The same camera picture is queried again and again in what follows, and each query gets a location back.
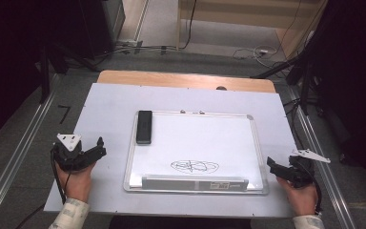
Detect white table cover board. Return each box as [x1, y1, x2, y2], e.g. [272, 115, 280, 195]
[43, 82, 297, 219]

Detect aluminium floor rail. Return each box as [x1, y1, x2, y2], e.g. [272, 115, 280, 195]
[0, 73, 61, 229]
[286, 86, 358, 229]

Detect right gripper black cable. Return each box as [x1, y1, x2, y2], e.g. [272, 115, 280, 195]
[299, 160, 324, 215]

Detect dark curtain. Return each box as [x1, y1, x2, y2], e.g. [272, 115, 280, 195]
[301, 0, 366, 198]
[0, 0, 84, 151]

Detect hanging black cable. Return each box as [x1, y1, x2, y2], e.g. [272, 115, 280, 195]
[182, 0, 198, 51]

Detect black floor cables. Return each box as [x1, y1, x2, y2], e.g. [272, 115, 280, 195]
[93, 43, 180, 61]

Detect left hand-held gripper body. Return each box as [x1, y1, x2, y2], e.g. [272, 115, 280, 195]
[51, 133, 92, 173]

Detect wooden table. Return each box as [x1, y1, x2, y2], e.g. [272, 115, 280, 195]
[96, 70, 277, 94]

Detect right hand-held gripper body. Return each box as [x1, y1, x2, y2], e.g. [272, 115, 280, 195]
[286, 148, 332, 189]

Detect person's right hand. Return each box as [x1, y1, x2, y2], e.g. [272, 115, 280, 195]
[275, 176, 319, 218]

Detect black cabinet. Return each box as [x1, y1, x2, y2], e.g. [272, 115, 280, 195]
[77, 0, 127, 60]

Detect black whiteboard eraser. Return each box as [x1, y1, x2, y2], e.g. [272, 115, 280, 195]
[135, 110, 153, 145]

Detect person's left hand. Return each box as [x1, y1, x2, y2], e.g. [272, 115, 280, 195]
[54, 160, 97, 203]

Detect thin black floor cable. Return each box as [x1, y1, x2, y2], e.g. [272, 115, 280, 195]
[13, 202, 47, 229]

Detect white floor cable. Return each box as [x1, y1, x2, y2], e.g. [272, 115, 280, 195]
[232, 45, 280, 69]

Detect wooden shelf unit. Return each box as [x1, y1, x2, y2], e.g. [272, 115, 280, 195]
[175, 0, 329, 60]

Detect black metal stand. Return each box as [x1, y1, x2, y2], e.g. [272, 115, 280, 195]
[38, 46, 51, 105]
[299, 58, 313, 116]

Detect grey power strip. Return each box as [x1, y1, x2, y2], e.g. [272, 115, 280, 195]
[116, 38, 145, 50]

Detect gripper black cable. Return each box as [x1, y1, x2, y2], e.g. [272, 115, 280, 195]
[299, 160, 324, 215]
[50, 149, 72, 205]

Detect metal-framed whiteboard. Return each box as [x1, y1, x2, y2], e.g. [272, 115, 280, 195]
[123, 109, 270, 196]

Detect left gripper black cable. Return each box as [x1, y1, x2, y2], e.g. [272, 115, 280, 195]
[50, 149, 72, 205]

